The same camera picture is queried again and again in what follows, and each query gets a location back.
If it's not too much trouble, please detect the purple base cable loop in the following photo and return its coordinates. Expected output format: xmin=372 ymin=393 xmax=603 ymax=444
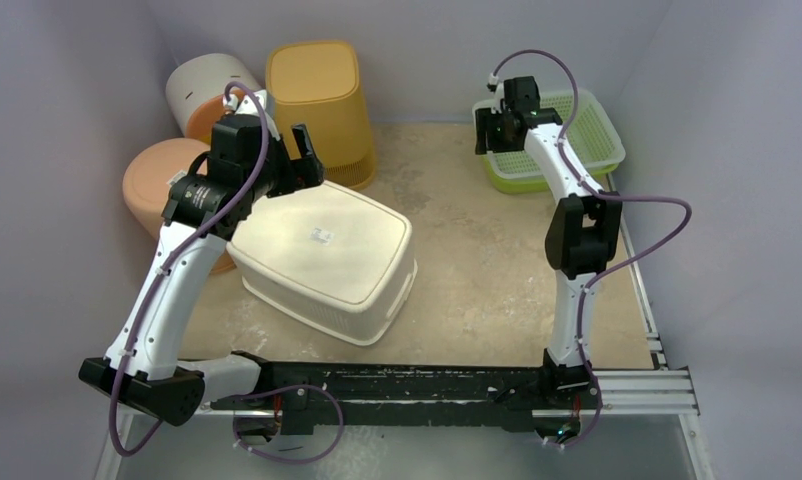
xmin=231 ymin=382 xmax=345 ymax=466

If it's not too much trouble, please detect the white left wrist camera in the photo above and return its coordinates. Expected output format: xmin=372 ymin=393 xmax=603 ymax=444
xmin=222 ymin=88 xmax=281 ymax=140

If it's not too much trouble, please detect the round drawer cabinet white orange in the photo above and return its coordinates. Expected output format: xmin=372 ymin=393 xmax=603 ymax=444
xmin=165 ymin=53 xmax=262 ymax=144

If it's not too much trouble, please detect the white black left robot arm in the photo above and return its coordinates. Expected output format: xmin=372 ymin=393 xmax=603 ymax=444
xmin=78 ymin=114 xmax=324 ymax=426

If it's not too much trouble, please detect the yellow orange slatted bin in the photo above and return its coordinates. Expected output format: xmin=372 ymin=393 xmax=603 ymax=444
xmin=265 ymin=40 xmax=377 ymax=190

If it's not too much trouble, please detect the cream perforated laundry basket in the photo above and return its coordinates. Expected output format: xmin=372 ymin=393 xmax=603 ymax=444
xmin=227 ymin=181 xmax=418 ymax=347

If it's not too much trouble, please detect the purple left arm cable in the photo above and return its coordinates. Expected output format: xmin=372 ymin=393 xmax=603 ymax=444
xmin=108 ymin=80 xmax=271 ymax=458

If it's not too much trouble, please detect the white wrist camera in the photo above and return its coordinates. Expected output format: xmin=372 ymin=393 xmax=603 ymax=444
xmin=222 ymin=88 xmax=281 ymax=140
xmin=487 ymin=74 xmax=504 ymax=114

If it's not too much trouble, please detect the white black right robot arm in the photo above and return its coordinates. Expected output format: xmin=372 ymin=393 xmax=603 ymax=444
xmin=474 ymin=76 xmax=622 ymax=407

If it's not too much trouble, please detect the aluminium extrusion frame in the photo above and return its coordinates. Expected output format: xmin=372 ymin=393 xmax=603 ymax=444
xmin=98 ymin=173 xmax=711 ymax=479

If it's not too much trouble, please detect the peach plastic bucket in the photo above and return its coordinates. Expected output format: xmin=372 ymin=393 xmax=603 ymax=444
xmin=122 ymin=138 xmax=209 ymax=242

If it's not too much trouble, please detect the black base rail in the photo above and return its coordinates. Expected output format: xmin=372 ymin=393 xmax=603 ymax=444
xmin=212 ymin=360 xmax=601 ymax=436

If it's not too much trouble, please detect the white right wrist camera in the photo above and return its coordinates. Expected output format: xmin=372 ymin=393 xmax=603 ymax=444
xmin=487 ymin=74 xmax=504 ymax=114

